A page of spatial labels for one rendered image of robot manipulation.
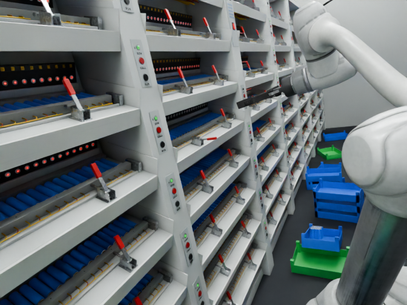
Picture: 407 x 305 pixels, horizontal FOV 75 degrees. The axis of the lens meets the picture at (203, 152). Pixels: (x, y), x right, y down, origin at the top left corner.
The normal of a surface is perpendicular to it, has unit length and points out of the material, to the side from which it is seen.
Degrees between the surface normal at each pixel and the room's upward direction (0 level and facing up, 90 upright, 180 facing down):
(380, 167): 90
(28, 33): 109
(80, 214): 19
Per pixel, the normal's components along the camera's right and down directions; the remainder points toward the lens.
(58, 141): 0.88, 0.26
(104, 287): 0.08, -0.91
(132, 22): 0.86, -0.05
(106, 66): -0.48, 0.32
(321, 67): -0.46, 0.61
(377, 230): -0.80, 0.40
